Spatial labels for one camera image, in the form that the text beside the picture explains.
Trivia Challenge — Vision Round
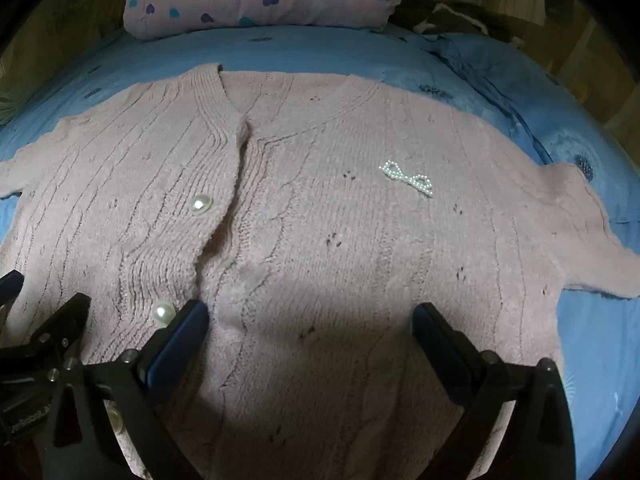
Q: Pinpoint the dark cloth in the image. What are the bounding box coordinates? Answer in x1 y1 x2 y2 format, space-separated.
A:
390 0 507 37

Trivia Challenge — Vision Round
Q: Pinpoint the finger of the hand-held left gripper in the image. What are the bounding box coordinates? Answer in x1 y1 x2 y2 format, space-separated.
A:
0 270 26 313
17 292 92 363

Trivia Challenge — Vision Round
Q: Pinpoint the blue dandelion print bed sheet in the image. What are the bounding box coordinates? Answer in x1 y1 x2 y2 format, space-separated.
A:
0 22 640 466

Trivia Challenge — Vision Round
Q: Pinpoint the pink knit cardigan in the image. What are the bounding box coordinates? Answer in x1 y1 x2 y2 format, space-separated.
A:
0 62 640 480

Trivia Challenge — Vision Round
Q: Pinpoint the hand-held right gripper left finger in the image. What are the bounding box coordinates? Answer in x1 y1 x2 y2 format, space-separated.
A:
30 300 210 480

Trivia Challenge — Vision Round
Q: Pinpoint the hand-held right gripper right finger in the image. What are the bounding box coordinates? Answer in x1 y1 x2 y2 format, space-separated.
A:
411 302 576 480

